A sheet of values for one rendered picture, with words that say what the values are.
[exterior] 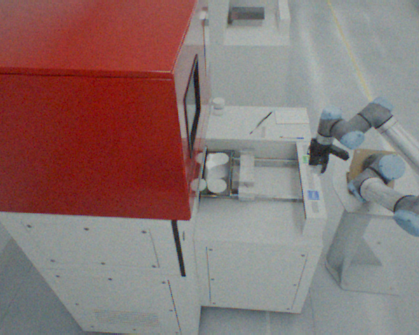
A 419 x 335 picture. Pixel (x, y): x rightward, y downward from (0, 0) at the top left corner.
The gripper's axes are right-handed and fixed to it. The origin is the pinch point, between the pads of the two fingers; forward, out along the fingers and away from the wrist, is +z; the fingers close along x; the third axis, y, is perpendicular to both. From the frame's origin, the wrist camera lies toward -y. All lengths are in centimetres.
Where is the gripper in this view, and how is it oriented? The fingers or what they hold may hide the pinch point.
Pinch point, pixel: (319, 174)
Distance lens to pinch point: 162.6
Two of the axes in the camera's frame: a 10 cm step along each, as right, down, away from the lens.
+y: -10.0, -0.4, 0.8
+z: 0.2, 7.2, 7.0
